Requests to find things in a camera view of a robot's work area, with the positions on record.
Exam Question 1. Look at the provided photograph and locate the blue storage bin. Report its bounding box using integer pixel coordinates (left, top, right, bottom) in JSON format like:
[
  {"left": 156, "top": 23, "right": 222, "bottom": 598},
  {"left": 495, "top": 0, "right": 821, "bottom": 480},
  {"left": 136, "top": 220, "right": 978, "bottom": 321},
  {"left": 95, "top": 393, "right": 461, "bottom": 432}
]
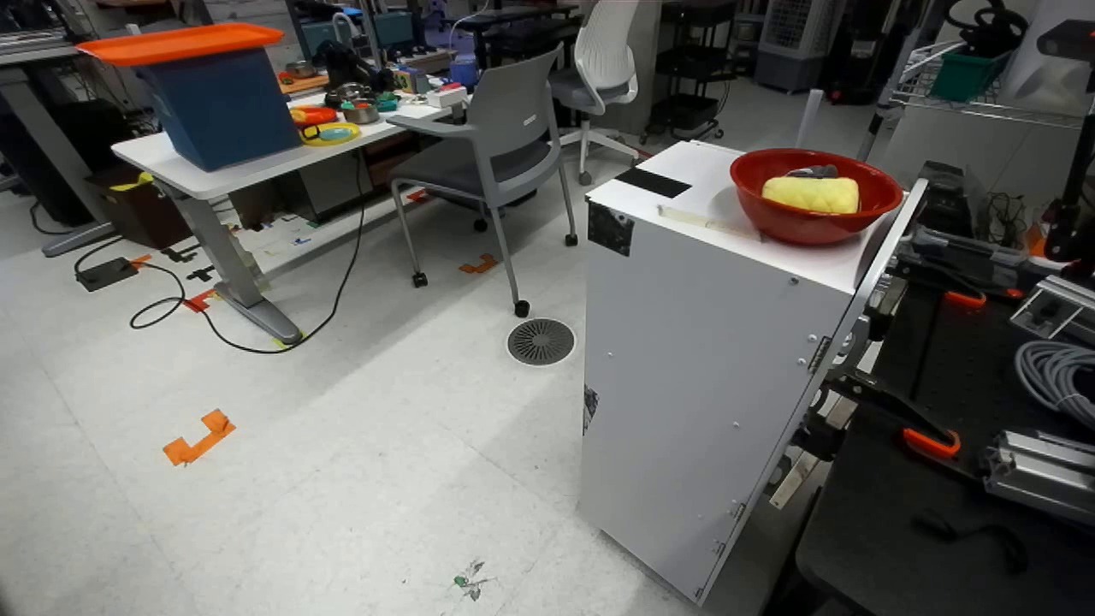
[{"left": 135, "top": 45, "right": 305, "bottom": 176}]

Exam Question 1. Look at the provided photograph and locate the white office desk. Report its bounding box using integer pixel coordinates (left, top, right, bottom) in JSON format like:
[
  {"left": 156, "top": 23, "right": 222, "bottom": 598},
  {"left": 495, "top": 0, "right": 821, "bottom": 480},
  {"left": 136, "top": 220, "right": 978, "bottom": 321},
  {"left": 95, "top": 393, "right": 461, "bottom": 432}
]
[{"left": 110, "top": 97, "right": 472, "bottom": 346}]

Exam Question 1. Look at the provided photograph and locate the black power adapter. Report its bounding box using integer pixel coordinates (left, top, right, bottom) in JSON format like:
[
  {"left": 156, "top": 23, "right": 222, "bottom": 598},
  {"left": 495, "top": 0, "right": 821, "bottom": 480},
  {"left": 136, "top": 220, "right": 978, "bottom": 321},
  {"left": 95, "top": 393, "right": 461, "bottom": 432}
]
[{"left": 77, "top": 253, "right": 143, "bottom": 293}]

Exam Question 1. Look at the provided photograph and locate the orange bin lid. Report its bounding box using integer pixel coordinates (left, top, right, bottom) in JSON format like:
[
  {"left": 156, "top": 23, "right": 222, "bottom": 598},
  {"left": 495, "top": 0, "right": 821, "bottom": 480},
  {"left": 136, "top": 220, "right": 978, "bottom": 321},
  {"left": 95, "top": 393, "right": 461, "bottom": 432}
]
[{"left": 77, "top": 19, "right": 287, "bottom": 67}]

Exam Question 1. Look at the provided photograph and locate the grey coiled cable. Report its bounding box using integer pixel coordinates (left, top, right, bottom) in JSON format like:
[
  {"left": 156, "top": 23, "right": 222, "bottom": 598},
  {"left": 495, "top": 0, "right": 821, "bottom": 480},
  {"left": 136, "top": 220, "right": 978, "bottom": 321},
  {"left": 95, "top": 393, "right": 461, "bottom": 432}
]
[{"left": 1013, "top": 334, "right": 1095, "bottom": 432}]

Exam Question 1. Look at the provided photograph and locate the grey office chair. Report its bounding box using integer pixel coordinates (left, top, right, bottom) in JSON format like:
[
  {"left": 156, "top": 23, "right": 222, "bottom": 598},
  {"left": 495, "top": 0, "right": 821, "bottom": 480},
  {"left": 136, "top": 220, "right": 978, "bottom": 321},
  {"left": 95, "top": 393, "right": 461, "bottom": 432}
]
[{"left": 387, "top": 45, "right": 582, "bottom": 321}]

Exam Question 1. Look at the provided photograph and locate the black strap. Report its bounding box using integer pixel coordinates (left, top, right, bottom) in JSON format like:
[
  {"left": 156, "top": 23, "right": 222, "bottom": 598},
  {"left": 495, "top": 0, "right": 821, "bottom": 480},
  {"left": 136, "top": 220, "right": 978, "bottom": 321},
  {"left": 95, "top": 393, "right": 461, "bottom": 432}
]
[{"left": 912, "top": 517, "right": 1035, "bottom": 580}]

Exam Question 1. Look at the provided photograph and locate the green plastic bin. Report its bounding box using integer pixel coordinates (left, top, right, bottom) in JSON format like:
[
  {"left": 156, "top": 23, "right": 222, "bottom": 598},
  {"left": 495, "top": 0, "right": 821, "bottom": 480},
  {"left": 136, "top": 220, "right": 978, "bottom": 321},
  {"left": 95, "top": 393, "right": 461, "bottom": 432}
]
[{"left": 929, "top": 48, "right": 1013, "bottom": 107}]

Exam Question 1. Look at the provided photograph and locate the grey metal desk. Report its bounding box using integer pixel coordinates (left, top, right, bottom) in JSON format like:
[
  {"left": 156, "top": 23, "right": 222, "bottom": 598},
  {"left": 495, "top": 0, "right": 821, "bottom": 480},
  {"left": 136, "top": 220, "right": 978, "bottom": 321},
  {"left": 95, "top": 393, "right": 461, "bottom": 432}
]
[{"left": 0, "top": 30, "right": 116, "bottom": 259}]

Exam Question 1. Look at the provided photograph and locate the black clamp orange handle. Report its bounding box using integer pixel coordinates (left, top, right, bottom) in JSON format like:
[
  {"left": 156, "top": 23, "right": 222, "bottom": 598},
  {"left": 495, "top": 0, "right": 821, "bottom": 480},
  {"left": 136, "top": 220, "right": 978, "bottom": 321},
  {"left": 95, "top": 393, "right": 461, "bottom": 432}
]
[
  {"left": 899, "top": 227, "right": 1032, "bottom": 316},
  {"left": 832, "top": 370, "right": 964, "bottom": 464}
]

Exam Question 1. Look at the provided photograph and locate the round black floor cover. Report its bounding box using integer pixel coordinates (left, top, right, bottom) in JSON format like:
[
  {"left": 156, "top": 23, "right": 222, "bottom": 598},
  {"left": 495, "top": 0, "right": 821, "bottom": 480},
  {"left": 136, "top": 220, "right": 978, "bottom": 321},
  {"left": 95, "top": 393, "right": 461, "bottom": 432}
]
[{"left": 503, "top": 316, "right": 579, "bottom": 370}]

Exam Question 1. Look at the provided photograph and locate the large orange tape mark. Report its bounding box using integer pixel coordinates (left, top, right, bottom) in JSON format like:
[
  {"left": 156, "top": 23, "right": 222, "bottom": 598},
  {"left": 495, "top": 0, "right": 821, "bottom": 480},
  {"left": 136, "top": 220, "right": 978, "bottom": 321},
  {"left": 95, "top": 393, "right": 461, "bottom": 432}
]
[{"left": 160, "top": 408, "right": 241, "bottom": 468}]

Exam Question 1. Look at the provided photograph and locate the black floor cable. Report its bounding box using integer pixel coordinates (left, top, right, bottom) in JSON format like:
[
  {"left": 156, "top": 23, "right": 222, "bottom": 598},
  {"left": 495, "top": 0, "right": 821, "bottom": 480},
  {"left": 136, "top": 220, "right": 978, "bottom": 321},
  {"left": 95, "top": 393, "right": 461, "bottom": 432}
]
[{"left": 127, "top": 158, "right": 369, "bottom": 361}]

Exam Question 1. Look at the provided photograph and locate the red plastic bowl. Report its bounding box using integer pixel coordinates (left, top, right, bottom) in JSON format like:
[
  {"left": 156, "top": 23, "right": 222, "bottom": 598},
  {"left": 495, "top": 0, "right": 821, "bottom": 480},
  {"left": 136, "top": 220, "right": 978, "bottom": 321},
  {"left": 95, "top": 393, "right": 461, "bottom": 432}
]
[{"left": 726, "top": 146, "right": 908, "bottom": 250}]

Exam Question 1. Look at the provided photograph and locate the white office chair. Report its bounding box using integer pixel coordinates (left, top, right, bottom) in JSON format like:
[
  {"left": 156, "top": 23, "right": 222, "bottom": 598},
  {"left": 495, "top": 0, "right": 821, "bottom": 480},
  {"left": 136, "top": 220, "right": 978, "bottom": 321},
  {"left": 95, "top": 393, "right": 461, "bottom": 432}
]
[{"left": 553, "top": 0, "right": 643, "bottom": 184}]

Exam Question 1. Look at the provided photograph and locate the silver metal box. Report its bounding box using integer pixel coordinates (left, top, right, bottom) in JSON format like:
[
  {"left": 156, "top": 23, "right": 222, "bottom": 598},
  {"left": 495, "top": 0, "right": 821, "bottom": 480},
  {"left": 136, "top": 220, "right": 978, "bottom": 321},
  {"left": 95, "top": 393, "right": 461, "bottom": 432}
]
[{"left": 1008, "top": 272, "right": 1095, "bottom": 346}]

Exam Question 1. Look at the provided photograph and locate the white metal cabinet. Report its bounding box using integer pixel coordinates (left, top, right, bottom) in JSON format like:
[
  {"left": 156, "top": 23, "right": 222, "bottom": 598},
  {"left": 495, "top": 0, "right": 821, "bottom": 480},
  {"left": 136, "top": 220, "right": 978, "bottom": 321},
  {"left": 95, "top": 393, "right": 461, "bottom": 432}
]
[{"left": 575, "top": 137, "right": 930, "bottom": 605}]

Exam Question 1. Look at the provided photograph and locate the black work table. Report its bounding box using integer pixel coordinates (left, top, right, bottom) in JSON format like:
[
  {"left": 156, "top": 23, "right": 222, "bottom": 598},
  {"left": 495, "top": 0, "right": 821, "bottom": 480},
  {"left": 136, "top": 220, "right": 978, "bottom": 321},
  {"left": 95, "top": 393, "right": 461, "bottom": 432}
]
[{"left": 795, "top": 272, "right": 1095, "bottom": 616}]

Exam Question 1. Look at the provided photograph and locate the yellow green toy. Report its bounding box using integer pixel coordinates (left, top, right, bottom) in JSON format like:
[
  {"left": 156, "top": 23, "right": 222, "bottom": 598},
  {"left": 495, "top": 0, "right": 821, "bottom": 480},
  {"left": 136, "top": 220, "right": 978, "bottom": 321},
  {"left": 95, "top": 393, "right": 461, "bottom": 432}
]
[{"left": 299, "top": 116, "right": 363, "bottom": 146}]

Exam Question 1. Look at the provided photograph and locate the white small box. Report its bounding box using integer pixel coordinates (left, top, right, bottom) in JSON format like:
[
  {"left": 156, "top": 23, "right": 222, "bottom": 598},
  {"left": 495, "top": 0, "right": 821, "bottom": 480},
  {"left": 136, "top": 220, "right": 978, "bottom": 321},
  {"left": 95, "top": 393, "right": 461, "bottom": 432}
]
[{"left": 422, "top": 80, "right": 472, "bottom": 116}]

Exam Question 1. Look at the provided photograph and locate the aluminium extrusion rail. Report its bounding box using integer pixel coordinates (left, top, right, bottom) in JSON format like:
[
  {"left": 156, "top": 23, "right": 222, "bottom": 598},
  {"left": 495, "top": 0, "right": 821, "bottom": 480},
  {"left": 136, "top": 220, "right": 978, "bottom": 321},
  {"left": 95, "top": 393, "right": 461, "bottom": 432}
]
[{"left": 984, "top": 427, "right": 1095, "bottom": 526}]

